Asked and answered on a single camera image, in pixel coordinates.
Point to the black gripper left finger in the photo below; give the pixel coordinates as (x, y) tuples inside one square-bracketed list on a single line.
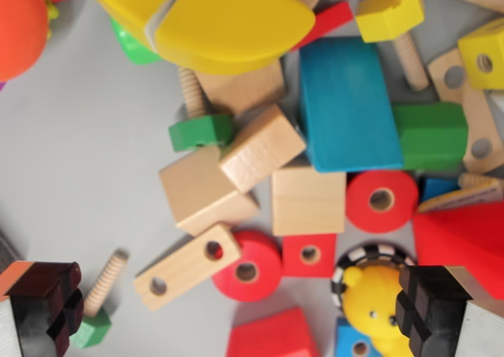
[(35, 306)]

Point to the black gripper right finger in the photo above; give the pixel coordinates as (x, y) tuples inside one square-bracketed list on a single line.
[(441, 317)]

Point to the green head wooden bolt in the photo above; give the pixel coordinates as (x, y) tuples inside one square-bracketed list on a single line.
[(201, 134), (94, 329)]

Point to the yellow rubber bear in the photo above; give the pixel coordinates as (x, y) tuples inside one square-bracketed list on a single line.
[(366, 306)]

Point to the large red pyramid block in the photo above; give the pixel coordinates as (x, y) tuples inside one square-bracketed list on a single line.
[(460, 242)]

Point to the blue cube with hole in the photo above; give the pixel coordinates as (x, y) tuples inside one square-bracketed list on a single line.
[(346, 337)]

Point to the red wooden wheel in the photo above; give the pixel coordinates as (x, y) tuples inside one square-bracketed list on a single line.
[(267, 262), (401, 215)]

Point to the thin wooden stick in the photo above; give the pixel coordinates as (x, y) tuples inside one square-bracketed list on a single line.
[(464, 197)]

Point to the small blue wooden piece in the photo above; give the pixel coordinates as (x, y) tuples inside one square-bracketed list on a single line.
[(437, 189)]

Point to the wooden plank with holes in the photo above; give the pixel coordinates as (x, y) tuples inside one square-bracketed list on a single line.
[(476, 112), (185, 270)]

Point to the red square wooden nut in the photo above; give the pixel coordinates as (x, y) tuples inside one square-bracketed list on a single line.
[(293, 260)]

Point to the red wooden roof block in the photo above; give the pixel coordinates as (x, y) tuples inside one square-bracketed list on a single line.
[(271, 335)]

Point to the plain wooden cube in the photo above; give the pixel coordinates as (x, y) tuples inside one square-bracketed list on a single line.
[(307, 201)]

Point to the green wooden block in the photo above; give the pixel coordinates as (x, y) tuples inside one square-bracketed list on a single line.
[(433, 136)]

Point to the pale wooden wedge block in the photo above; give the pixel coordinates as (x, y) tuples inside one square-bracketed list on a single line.
[(197, 191)]

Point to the teal wooden block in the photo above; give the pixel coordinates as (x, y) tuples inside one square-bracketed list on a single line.
[(346, 105)]

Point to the yellow cube with holes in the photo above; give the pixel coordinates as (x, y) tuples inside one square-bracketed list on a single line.
[(468, 75)]

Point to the plain wooden rectangular block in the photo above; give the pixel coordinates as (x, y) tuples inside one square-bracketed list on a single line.
[(262, 148)]

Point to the bright green plastic piece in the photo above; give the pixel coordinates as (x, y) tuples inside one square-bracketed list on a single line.
[(136, 49)]

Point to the orange foam ball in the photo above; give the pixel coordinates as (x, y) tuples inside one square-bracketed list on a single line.
[(15, 30)]

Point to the yellow green rubber toy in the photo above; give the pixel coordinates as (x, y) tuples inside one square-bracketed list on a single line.
[(52, 18)]

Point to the brown wooden block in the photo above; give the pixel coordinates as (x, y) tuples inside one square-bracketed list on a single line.
[(240, 89)]

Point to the yellow head wooden bolt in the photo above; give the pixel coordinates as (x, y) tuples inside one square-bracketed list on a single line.
[(390, 16)]

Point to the flat red wooden piece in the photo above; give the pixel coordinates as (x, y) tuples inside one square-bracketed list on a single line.
[(323, 24)]

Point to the yellow sliced wooden banana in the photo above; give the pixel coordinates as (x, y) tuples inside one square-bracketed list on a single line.
[(220, 26)]

